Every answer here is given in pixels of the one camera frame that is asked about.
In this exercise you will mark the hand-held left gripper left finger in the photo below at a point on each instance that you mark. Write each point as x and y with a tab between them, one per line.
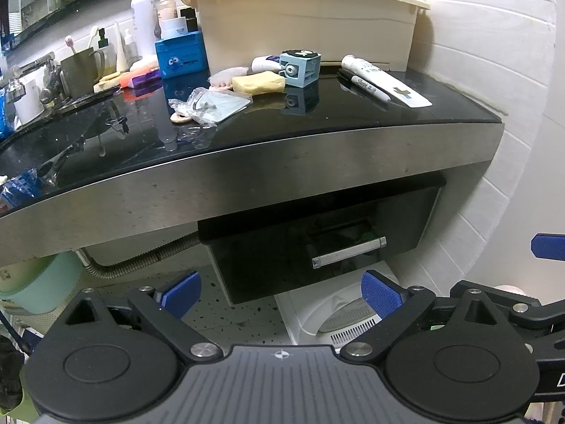
182	293

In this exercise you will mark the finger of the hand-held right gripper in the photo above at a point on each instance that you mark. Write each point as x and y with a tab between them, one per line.
525	311
548	246

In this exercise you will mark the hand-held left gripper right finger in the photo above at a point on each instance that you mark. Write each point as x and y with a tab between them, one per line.
380	293

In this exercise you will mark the black drawer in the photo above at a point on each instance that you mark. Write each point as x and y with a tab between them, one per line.
335	229

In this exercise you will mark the white pink floral object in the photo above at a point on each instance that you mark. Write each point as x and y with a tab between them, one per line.
512	290

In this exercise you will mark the white appliance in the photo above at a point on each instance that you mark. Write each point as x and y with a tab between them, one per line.
326	313

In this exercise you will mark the mint green basin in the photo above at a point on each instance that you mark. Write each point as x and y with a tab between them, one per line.
44	287

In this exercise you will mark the steel-fronted vanity counter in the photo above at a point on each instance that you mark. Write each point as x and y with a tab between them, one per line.
265	172

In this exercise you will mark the round wooden disc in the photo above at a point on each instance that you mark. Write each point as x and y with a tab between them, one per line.
178	118

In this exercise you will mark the dark cloth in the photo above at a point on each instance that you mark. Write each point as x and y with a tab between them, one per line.
9	362

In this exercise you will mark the clear bag with hook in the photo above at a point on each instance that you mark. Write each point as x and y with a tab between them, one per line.
216	106

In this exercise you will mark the blue crumpled wrapper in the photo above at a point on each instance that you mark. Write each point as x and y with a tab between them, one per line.
17	185

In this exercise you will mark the black marker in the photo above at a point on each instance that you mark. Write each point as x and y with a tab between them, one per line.
364	86

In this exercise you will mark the white toothpaste tube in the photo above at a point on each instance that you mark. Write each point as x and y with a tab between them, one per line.
388	81

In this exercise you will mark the purple packet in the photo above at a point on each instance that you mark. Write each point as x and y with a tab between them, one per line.
148	81

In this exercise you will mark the wooden soap dish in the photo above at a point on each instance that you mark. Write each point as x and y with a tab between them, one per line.
108	83

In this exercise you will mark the white bristle brush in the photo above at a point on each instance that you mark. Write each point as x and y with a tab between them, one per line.
227	75

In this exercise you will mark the orange red soap bar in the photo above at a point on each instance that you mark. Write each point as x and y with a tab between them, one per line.
139	69

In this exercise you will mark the blue cartoon box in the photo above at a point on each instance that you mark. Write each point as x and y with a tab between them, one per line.
182	55

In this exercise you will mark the small white tube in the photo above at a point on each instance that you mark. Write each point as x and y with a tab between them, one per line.
265	64

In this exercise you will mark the green cup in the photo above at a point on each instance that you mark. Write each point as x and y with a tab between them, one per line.
79	70

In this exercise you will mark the small white pump bottle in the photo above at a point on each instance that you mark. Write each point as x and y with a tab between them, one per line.
129	46

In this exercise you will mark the blue printed packet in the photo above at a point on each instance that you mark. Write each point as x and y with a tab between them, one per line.
3	112

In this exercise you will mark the chrome faucet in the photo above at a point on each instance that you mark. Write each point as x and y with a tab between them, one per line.
48	73

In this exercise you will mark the dark green pump bottle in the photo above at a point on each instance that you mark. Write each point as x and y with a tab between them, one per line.
103	40

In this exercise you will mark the white cream jar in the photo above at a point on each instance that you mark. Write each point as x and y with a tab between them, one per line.
175	27

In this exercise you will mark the pink toothbrush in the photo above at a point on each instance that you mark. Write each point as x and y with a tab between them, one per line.
70	44

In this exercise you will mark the white toothbrush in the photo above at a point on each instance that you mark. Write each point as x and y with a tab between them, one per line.
93	33

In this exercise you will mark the beige plastic basin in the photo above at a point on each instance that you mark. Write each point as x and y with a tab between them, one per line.
309	26

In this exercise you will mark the small black box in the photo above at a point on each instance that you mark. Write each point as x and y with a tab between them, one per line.
189	16

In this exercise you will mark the tall white bottle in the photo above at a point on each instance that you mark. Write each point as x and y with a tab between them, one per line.
143	17

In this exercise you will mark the pink spray bottle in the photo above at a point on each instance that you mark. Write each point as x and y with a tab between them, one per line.
167	4

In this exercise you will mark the wall mirror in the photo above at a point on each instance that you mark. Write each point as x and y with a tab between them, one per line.
35	0

